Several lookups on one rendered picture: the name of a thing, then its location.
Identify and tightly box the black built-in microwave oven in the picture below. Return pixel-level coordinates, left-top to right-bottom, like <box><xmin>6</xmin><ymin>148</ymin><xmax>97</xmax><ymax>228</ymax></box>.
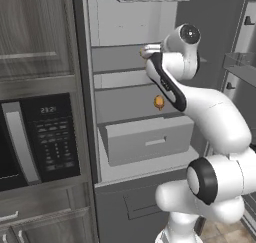
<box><xmin>0</xmin><ymin>92</ymin><xmax>82</xmax><ymax>192</ymax></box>

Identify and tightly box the pale fridge drawer handle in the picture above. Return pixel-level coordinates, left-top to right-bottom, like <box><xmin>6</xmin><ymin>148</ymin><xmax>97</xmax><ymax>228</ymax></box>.
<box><xmin>144</xmin><ymin>137</ymin><xmax>167</xmax><ymax>147</ymax></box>

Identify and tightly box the silver microwave door handle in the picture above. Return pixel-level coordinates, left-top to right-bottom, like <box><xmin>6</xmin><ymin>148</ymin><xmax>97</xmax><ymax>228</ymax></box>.
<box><xmin>1</xmin><ymin>101</ymin><xmax>42</xmax><ymax>185</ymax></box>

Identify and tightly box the grey fridge crisper drawer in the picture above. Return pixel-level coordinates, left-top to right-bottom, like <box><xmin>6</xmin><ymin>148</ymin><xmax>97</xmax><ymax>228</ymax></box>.
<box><xmin>98</xmin><ymin>115</ymin><xmax>195</xmax><ymax>168</ymax></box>

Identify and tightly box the clear fridge door bin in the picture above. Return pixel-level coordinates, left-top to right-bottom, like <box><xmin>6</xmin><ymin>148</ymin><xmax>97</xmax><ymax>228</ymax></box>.
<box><xmin>222</xmin><ymin>51</ymin><xmax>256</xmax><ymax>89</ymax></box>

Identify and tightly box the grey wood drawer front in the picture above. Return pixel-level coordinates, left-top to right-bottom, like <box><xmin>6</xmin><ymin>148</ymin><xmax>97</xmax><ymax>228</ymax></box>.
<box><xmin>0</xmin><ymin>182</ymin><xmax>92</xmax><ymax>229</ymax></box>

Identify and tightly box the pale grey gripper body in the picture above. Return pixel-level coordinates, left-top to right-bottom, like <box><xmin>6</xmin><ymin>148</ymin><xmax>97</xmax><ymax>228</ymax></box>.
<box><xmin>142</xmin><ymin>43</ymin><xmax>165</xmax><ymax>59</ymax></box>

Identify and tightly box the grey wood cupboard door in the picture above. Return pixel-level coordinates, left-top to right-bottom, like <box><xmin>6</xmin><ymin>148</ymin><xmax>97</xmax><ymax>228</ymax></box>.
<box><xmin>0</xmin><ymin>0</ymin><xmax>76</xmax><ymax>81</ymax></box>
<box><xmin>9</xmin><ymin>209</ymin><xmax>96</xmax><ymax>243</ymax></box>

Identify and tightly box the silver drawer handle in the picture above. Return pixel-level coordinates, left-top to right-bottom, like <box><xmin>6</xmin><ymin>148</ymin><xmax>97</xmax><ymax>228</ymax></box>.
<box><xmin>0</xmin><ymin>210</ymin><xmax>20</xmax><ymax>223</ymax></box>

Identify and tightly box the grey fridge door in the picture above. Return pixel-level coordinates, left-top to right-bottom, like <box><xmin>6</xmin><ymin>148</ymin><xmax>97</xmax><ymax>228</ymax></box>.
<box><xmin>203</xmin><ymin>0</ymin><xmax>256</xmax><ymax>233</ymax></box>

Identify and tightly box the grey fridge shelf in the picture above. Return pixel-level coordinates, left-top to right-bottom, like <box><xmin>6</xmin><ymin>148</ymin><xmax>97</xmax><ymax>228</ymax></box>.
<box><xmin>91</xmin><ymin>42</ymin><xmax>168</xmax><ymax>75</ymax></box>
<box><xmin>93</xmin><ymin>82</ymin><xmax>183</xmax><ymax>125</ymax></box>

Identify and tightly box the grey open fridge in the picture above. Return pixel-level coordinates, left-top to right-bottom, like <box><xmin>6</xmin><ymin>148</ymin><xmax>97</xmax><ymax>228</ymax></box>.
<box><xmin>71</xmin><ymin>0</ymin><xmax>256</xmax><ymax>243</ymax></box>

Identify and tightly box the grey freezer drawer front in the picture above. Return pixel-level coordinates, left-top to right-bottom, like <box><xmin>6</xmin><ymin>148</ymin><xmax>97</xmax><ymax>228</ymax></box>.
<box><xmin>94</xmin><ymin>168</ymin><xmax>206</xmax><ymax>243</ymax></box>

